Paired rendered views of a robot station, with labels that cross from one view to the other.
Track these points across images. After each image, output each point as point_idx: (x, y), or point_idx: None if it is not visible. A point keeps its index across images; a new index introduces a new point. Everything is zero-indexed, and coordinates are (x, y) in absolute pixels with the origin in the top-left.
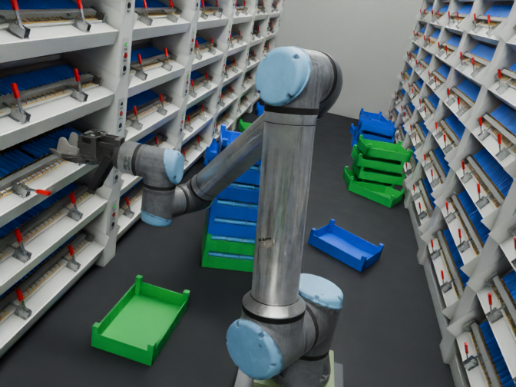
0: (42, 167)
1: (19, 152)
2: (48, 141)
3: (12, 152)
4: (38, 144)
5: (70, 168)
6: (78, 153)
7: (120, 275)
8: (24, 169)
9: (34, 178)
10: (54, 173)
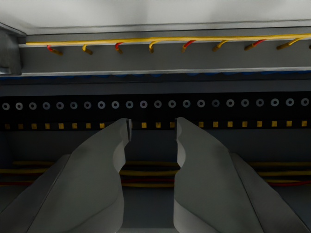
0: (220, 51)
1: (198, 73)
2: (78, 76)
3: (212, 75)
4: (120, 75)
5: (58, 9)
6: (120, 195)
7: None
8: (304, 70)
9: (305, 24)
10: (198, 15)
